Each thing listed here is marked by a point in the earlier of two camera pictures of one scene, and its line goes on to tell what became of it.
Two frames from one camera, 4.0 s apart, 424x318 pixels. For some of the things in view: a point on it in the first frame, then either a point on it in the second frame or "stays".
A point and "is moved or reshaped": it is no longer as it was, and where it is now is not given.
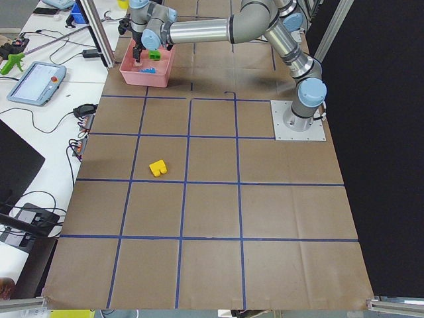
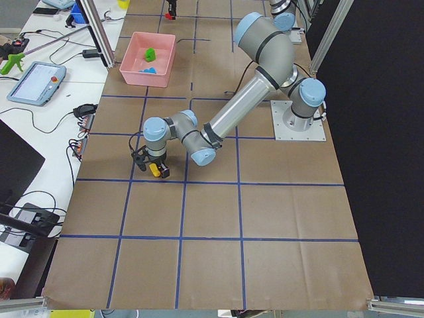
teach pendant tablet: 38,83 stays
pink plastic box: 131,74 stays
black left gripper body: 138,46 -> 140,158
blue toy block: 151,70 stays
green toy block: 154,55 is moved or reshaped
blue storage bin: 77,14 stays
